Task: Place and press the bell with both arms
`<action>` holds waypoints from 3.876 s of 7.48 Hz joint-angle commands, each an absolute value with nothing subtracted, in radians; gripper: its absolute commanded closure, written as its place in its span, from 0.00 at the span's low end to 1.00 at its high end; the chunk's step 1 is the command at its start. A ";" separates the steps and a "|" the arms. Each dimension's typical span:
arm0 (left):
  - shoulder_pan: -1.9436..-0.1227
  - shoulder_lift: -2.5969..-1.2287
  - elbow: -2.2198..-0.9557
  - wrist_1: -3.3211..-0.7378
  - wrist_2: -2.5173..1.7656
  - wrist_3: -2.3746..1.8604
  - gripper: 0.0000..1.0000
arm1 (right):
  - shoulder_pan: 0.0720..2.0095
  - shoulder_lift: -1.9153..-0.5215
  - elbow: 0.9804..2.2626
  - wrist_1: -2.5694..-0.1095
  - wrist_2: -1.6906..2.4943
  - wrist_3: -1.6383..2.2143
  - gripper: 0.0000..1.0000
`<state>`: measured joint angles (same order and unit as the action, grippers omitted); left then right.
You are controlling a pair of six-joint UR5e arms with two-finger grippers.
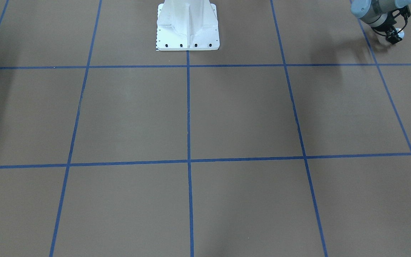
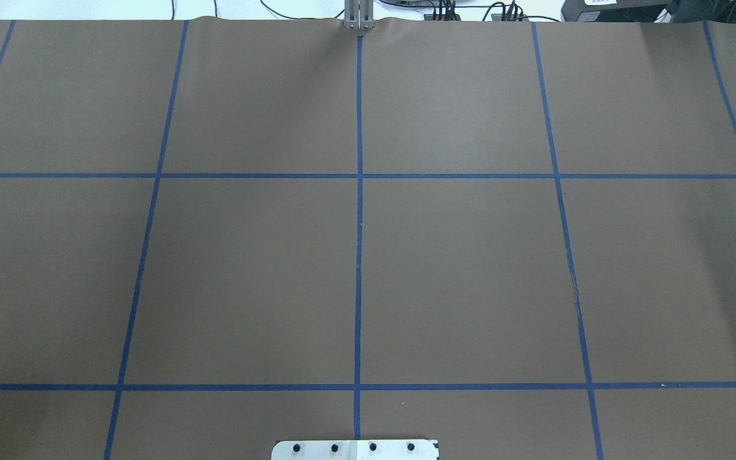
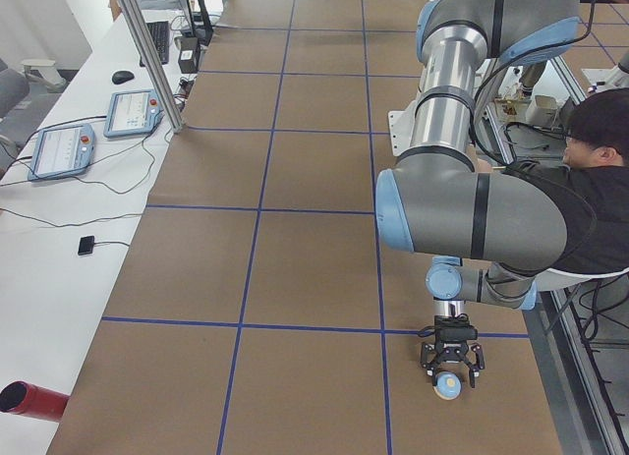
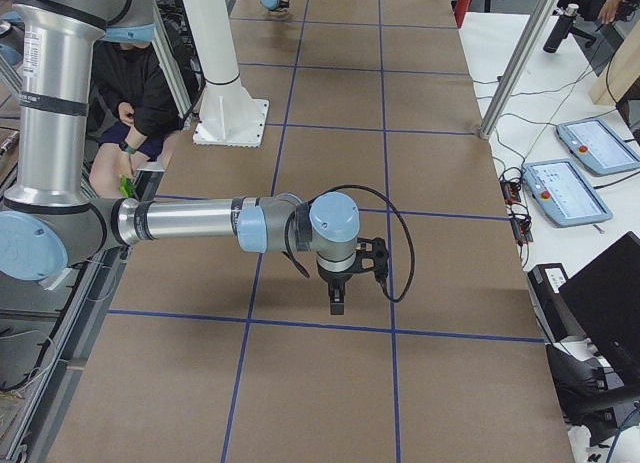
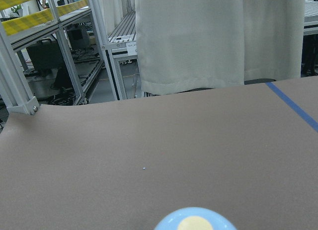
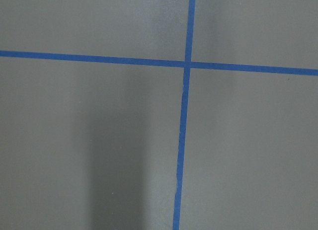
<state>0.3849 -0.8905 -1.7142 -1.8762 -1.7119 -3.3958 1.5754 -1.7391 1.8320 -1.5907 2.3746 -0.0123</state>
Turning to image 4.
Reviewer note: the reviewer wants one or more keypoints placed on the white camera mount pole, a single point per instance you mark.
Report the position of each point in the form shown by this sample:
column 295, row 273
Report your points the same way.
column 228, row 115

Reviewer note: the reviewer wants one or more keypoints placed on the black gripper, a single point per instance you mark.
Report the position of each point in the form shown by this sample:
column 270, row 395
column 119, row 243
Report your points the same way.
column 335, row 278

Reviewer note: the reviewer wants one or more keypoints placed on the seated person in black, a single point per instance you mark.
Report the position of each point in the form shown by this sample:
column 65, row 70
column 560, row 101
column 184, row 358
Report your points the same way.
column 131, row 82

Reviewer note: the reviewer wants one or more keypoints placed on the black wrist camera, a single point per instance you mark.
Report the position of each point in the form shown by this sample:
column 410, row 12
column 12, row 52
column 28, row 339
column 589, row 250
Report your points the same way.
column 372, row 255

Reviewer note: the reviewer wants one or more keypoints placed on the black water bottle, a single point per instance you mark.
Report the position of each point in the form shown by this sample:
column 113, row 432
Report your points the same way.
column 561, row 28

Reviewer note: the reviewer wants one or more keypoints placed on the near teach pendant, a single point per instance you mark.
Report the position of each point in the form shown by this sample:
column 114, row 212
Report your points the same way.
column 564, row 194

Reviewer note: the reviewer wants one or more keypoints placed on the black power box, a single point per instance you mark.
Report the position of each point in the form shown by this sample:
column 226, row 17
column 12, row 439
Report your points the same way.
column 545, row 281

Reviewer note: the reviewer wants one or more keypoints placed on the teach pendant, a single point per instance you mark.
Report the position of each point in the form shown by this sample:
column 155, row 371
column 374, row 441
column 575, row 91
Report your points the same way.
column 597, row 146
column 564, row 194

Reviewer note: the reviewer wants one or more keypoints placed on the aluminium frame post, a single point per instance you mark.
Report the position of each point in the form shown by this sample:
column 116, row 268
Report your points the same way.
column 516, row 65

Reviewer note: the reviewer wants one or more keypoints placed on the black laptop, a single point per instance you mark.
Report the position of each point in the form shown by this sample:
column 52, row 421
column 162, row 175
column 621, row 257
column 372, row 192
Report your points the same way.
column 604, row 299

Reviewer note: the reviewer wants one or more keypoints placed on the far teach pendant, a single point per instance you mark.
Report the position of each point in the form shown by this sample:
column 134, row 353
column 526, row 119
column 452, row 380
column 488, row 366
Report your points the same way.
column 597, row 146

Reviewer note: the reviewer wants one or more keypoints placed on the red cylinder bottle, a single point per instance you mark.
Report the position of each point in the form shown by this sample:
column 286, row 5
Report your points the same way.
column 460, row 10

